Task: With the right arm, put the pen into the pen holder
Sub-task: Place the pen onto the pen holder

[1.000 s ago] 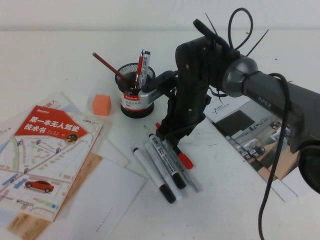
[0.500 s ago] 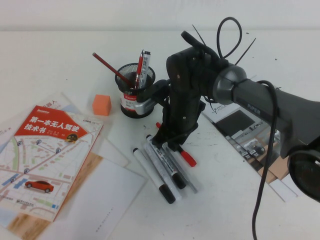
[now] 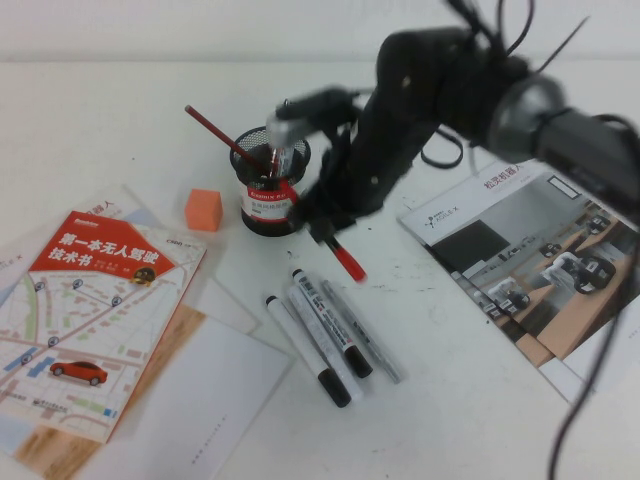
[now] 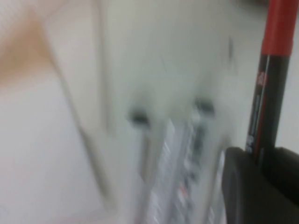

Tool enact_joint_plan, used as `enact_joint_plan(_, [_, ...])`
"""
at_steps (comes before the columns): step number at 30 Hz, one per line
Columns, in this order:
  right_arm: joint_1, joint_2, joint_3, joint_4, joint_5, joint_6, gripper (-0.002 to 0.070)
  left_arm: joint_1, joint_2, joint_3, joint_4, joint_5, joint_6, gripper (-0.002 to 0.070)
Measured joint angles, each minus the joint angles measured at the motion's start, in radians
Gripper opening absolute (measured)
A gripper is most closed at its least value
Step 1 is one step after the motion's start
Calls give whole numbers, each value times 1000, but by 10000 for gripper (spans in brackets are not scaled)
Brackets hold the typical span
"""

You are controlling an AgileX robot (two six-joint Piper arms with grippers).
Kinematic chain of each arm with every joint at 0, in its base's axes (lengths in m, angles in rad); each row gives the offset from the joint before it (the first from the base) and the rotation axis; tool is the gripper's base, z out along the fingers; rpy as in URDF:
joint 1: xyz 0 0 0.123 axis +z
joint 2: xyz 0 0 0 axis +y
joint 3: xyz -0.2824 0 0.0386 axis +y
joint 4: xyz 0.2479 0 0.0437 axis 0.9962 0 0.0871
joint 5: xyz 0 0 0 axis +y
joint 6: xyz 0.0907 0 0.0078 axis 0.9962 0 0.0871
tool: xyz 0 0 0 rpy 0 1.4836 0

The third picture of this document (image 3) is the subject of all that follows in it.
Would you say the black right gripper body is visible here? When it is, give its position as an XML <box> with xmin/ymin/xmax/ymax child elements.
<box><xmin>308</xmin><ymin>94</ymin><xmax>437</xmax><ymax>232</ymax></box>

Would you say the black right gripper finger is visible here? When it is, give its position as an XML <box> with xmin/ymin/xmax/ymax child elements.
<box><xmin>288</xmin><ymin>189</ymin><xmax>327</xmax><ymax>232</ymax></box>
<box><xmin>310</xmin><ymin>215</ymin><xmax>362</xmax><ymax>247</ymax></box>

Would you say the red marker pen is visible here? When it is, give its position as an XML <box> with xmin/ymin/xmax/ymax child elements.
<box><xmin>324</xmin><ymin>236</ymin><xmax>370</xmax><ymax>284</ymax></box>

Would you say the black mesh pen holder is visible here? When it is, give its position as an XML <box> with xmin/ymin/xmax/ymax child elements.
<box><xmin>228</xmin><ymin>126</ymin><xmax>312</xmax><ymax>235</ymax></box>

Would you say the silver grey pen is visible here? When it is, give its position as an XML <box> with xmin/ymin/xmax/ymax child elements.
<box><xmin>319</xmin><ymin>278</ymin><xmax>402</xmax><ymax>385</ymax></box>

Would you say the white plastic pen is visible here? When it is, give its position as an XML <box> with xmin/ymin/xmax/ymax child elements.
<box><xmin>287</xmin><ymin>284</ymin><xmax>365</xmax><ymax>402</ymax></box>

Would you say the white labelled marker, grey cap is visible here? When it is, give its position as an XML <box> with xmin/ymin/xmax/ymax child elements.
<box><xmin>277</xmin><ymin>142</ymin><xmax>294</xmax><ymax>179</ymax></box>

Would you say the white labelled marker, black cap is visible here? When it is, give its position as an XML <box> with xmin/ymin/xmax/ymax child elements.
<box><xmin>290</xmin><ymin>268</ymin><xmax>375</xmax><ymax>380</ymax></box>

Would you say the orange foam cube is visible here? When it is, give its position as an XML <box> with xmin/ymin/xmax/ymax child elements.
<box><xmin>183</xmin><ymin>188</ymin><xmax>224</xmax><ymax>234</ymax></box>

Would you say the plain white marker, black cap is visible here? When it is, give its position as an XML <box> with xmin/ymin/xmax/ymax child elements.
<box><xmin>264</xmin><ymin>294</ymin><xmax>353</xmax><ymax>408</ymax></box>

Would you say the red pencil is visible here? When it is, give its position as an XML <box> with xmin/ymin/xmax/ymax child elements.
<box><xmin>183</xmin><ymin>104</ymin><xmax>270</xmax><ymax>178</ymax></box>

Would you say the brochure with wood picture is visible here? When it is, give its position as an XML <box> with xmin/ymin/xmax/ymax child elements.
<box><xmin>0</xmin><ymin>273</ymin><xmax>263</xmax><ymax>480</ymax></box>

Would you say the AgileX brochure with lab photo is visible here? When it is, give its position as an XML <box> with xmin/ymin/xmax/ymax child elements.
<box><xmin>397</xmin><ymin>160</ymin><xmax>640</xmax><ymax>362</ymax></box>
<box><xmin>492</xmin><ymin>299</ymin><xmax>640</xmax><ymax>405</ymax></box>

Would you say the white paper sheet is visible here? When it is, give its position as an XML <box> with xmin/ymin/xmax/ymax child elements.
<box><xmin>88</xmin><ymin>317</ymin><xmax>295</xmax><ymax>480</ymax></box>

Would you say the red white map cover book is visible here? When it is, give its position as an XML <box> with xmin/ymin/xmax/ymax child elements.
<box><xmin>0</xmin><ymin>209</ymin><xmax>208</xmax><ymax>445</ymax></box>

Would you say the black cable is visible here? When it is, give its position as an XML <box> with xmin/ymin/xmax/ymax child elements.
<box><xmin>548</xmin><ymin>267</ymin><xmax>640</xmax><ymax>480</ymax></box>
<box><xmin>447</xmin><ymin>0</ymin><xmax>592</xmax><ymax>76</ymax></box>
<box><xmin>418</xmin><ymin>127</ymin><xmax>479</xmax><ymax>172</ymax></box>

